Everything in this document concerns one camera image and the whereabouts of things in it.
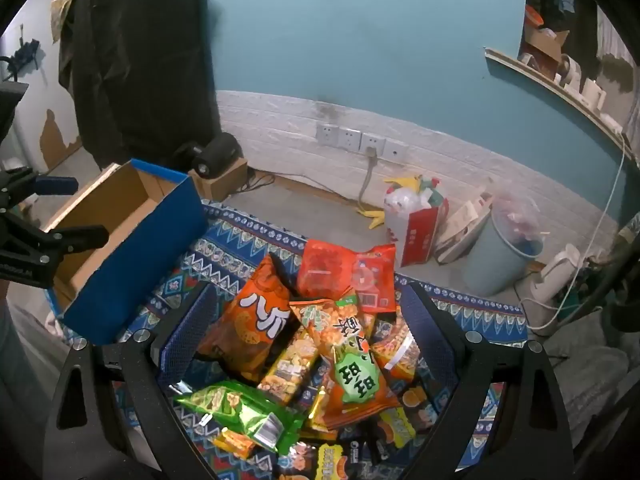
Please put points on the white wall socket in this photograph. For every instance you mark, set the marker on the white wall socket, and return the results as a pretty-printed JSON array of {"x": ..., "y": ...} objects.
[
  {"x": 395, "y": 150},
  {"x": 372, "y": 142},
  {"x": 349, "y": 139},
  {"x": 327, "y": 133}
]

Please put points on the clear orange snack packet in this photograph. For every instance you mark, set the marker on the clear orange snack packet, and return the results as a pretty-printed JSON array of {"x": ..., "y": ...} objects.
[{"x": 397, "y": 350}]

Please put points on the orange and green snack packet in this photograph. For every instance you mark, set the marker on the orange and green snack packet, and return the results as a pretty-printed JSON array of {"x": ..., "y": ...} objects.
[{"x": 355, "y": 375}]

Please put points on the gold snack packet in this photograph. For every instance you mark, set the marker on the gold snack packet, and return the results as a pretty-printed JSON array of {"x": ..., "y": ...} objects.
[{"x": 320, "y": 410}]

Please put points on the black umbrella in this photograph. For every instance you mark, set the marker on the black umbrella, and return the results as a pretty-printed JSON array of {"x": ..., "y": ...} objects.
[{"x": 22, "y": 57}]

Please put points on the black speaker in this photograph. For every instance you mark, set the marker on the black speaker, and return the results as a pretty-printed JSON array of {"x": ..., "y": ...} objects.
[{"x": 215, "y": 152}]

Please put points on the small brown cardboard box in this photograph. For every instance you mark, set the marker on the small brown cardboard box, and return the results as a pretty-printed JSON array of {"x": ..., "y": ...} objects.
[{"x": 225, "y": 182}]

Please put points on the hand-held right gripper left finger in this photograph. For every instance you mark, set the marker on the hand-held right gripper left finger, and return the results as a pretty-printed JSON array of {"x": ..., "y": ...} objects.
[{"x": 192, "y": 327}]

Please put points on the orange bowl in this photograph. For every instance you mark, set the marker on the orange bowl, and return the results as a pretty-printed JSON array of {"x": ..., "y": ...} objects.
[{"x": 533, "y": 16}]

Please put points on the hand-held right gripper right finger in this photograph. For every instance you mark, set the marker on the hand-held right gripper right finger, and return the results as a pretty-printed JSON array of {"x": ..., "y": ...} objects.
[{"x": 425, "y": 332}]

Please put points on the black and orange snack packet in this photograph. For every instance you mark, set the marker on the black and orange snack packet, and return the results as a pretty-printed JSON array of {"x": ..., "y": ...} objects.
[{"x": 410, "y": 405}]

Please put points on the blue patterned blanket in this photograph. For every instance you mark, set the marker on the blue patterned blanket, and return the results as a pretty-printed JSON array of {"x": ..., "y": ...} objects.
[{"x": 235, "y": 240}]

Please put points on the small orange snack packet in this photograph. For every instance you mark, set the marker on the small orange snack packet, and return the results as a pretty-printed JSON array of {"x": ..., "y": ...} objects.
[{"x": 235, "y": 442}]

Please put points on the blue cardboard box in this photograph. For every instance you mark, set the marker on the blue cardboard box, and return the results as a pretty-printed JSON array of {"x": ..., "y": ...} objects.
[{"x": 150, "y": 255}]

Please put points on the wooden wall shelf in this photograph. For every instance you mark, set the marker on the wooden wall shelf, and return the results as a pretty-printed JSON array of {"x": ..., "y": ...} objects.
[{"x": 550, "y": 85}]

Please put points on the white peeling door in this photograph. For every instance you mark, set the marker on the white peeling door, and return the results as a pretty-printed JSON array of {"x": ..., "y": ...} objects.
[{"x": 35, "y": 110}]

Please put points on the flattened cardboard pieces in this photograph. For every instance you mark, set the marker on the flattened cardboard pieces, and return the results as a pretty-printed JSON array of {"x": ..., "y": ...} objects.
[{"x": 465, "y": 230}]

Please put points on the light blue bin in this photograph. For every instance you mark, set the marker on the light blue bin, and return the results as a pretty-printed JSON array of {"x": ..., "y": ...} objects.
[{"x": 495, "y": 265}]

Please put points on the red and white trash bag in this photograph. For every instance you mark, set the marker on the red and white trash bag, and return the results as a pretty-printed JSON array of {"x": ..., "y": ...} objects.
[{"x": 420, "y": 230}]

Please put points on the cardboard box on shelf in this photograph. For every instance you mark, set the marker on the cardboard box on shelf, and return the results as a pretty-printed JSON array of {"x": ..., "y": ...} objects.
[{"x": 542, "y": 47}]

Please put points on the banana peel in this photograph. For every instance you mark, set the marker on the banana peel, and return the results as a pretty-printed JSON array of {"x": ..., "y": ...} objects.
[{"x": 372, "y": 217}]

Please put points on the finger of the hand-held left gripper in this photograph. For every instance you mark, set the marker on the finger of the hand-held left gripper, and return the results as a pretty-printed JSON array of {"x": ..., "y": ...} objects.
[
  {"x": 80, "y": 241},
  {"x": 55, "y": 186}
]

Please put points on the hanging dark cloth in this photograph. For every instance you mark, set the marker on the hanging dark cloth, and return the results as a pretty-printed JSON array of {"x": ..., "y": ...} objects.
[{"x": 140, "y": 50}]

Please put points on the white kettle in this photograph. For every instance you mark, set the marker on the white kettle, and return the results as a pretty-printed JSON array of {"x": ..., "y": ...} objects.
[{"x": 550, "y": 280}]

